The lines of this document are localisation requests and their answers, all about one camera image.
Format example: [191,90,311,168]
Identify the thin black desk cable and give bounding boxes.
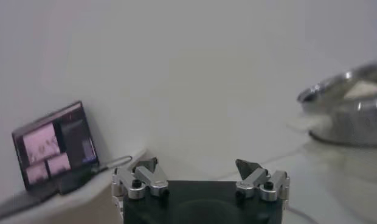
[94,155,133,175]

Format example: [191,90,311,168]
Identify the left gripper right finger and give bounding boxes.
[235,158,291,211]

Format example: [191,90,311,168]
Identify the perforated steel steamer basket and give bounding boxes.
[297,60,377,147]

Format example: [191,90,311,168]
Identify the black laptop with dark screen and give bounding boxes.
[0,100,101,220]

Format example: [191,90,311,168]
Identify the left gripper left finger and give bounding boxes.
[111,156,170,214]

